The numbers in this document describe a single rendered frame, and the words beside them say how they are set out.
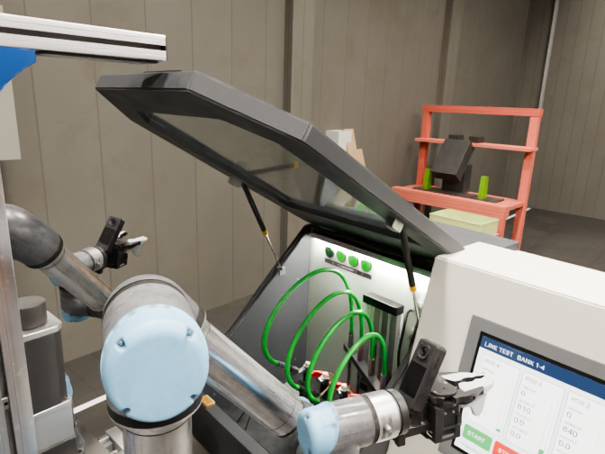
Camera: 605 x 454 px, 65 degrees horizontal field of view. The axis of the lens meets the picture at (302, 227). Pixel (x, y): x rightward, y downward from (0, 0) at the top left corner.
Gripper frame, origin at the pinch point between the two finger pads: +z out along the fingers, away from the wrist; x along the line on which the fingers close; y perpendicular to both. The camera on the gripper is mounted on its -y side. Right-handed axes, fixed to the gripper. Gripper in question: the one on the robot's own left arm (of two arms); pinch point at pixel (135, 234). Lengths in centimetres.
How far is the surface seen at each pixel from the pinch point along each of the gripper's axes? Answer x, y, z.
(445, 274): 100, -20, -17
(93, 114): -138, -13, 147
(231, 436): 53, 45, -23
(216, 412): 44, 45, -15
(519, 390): 120, -4, -34
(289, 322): 52, 31, 29
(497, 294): 112, -21, -24
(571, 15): 264, -246, 868
